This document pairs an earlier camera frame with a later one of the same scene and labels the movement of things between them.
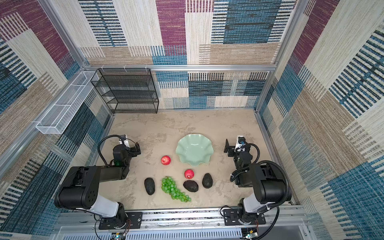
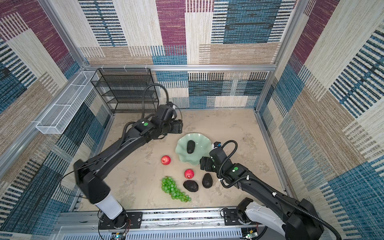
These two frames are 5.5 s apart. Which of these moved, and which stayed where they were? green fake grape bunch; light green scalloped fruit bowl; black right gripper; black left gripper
Moved: black right gripper; black left gripper
Stayed: green fake grape bunch; light green scalloped fruit bowl
